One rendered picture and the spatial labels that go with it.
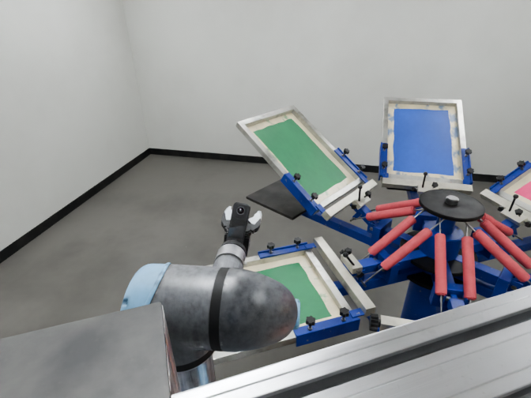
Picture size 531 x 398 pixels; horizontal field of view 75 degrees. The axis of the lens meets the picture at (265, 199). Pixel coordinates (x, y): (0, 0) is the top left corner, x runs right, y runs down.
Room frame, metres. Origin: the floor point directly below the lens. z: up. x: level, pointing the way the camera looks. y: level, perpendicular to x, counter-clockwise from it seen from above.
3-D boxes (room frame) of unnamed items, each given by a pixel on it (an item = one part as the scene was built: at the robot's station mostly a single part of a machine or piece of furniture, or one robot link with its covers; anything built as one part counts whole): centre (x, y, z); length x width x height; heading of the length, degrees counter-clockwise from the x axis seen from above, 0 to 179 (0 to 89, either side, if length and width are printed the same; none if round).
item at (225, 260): (0.63, 0.10, 1.65); 0.11 x 0.08 x 0.09; 174
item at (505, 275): (1.56, -0.96, 0.99); 0.82 x 0.79 x 0.12; 167
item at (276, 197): (2.02, -0.48, 0.91); 1.34 x 0.41 x 0.08; 47
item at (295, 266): (1.30, -0.10, 1.05); 1.08 x 0.61 x 0.23; 107
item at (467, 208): (1.56, -0.96, 0.67); 0.40 x 0.40 x 1.35
